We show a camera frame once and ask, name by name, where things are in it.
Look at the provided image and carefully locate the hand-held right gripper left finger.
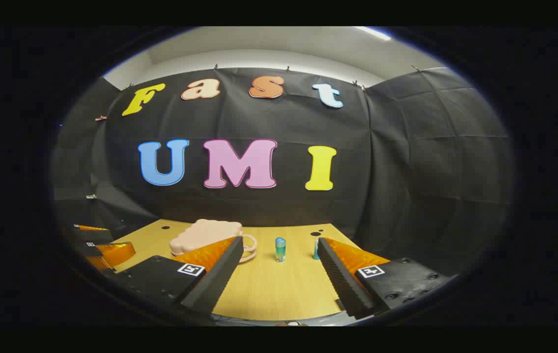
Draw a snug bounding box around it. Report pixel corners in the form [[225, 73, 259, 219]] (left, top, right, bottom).
[[108, 236, 245, 316]]

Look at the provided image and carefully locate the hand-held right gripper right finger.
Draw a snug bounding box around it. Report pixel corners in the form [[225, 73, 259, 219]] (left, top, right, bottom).
[[317, 237, 459, 319]]

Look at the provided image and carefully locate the pink suitcase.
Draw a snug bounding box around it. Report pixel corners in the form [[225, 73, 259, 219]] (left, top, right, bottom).
[[169, 219, 258, 264]]

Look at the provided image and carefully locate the black backdrop cloth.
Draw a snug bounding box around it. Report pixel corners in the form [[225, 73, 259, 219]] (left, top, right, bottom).
[[51, 66, 513, 276]]

